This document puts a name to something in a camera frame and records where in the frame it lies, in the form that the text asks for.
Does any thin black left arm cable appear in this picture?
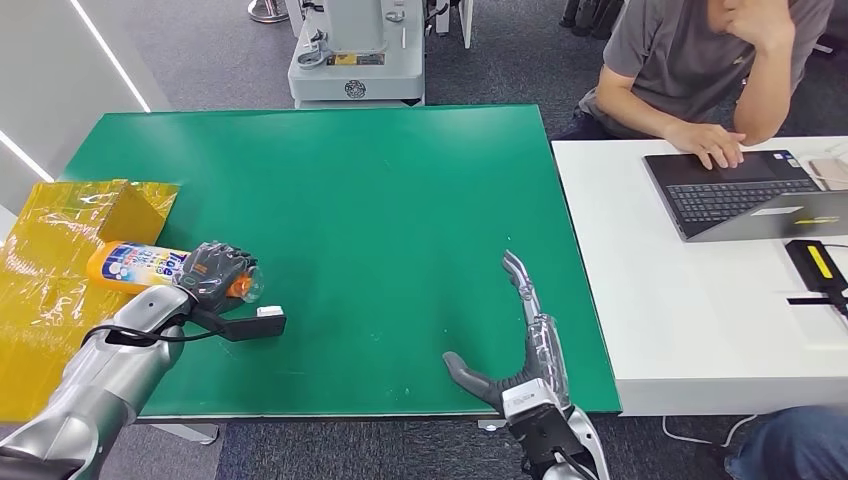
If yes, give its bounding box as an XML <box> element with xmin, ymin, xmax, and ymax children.
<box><xmin>80</xmin><ymin>322</ymin><xmax>221</xmax><ymax>348</ymax></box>

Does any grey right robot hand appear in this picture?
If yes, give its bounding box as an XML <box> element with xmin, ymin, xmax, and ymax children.
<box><xmin>442</xmin><ymin>249</ymin><xmax>572</xmax><ymax>416</ymax></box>

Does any person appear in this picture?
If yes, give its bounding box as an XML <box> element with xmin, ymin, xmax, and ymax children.
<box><xmin>552</xmin><ymin>0</ymin><xmax>836</xmax><ymax>171</ymax></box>

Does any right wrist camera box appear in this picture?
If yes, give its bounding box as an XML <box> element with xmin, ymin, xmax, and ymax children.
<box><xmin>500</xmin><ymin>378</ymin><xmax>565</xmax><ymax>425</ymax></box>

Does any dark grey laptop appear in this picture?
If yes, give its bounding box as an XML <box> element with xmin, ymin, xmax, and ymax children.
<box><xmin>643</xmin><ymin>149</ymin><xmax>848</xmax><ymax>244</ymax></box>

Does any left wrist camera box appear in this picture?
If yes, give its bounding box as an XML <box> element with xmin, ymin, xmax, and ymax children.
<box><xmin>190</xmin><ymin>304</ymin><xmax>288</xmax><ymax>344</ymax></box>

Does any green table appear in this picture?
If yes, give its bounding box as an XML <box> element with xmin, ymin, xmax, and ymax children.
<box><xmin>59</xmin><ymin>104</ymin><xmax>623</xmax><ymax>421</ymax></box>

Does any white column robot machine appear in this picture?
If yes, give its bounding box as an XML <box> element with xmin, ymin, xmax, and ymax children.
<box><xmin>287</xmin><ymin>0</ymin><xmax>427</xmax><ymax>109</ymax></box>

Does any white floor cable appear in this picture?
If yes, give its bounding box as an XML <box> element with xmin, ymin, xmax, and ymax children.
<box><xmin>661</xmin><ymin>414</ymin><xmax>760</xmax><ymax>450</ymax></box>

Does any orange detergent bottle clear cap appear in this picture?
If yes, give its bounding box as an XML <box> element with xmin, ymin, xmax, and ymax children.
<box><xmin>86</xmin><ymin>240</ymin><xmax>266</xmax><ymax>305</ymax></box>

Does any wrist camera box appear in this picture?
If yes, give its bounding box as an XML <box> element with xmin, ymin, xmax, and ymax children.
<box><xmin>500</xmin><ymin>378</ymin><xmax>565</xmax><ymax>425</ymax></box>
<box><xmin>190</xmin><ymin>304</ymin><xmax>288</xmax><ymax>344</ymax></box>

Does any chrome round stand base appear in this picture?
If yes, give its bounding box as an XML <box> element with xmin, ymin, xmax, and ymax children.
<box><xmin>246</xmin><ymin>0</ymin><xmax>291</xmax><ymax>23</ymax></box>

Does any white furniture leg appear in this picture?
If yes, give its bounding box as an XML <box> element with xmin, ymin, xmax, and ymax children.
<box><xmin>435</xmin><ymin>0</ymin><xmax>476</xmax><ymax>50</ymax></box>

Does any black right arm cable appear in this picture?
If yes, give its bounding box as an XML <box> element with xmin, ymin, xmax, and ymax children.
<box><xmin>553</xmin><ymin>449</ymin><xmax>598</xmax><ymax>480</ymax></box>

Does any person's leg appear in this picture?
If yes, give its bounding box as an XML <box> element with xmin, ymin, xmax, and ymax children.
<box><xmin>723</xmin><ymin>405</ymin><xmax>848</xmax><ymax>480</ymax></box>

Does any yellow film wrapped box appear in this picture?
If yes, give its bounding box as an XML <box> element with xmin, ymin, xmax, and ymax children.
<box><xmin>0</xmin><ymin>178</ymin><xmax>181</xmax><ymax>423</ymax></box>

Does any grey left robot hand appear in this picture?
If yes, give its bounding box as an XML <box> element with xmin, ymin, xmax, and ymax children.
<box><xmin>173</xmin><ymin>241</ymin><xmax>260</xmax><ymax>313</ymax></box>

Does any black device yellow label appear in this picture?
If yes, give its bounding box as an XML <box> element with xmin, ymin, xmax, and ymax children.
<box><xmin>784</xmin><ymin>239</ymin><xmax>848</xmax><ymax>318</ymax></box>

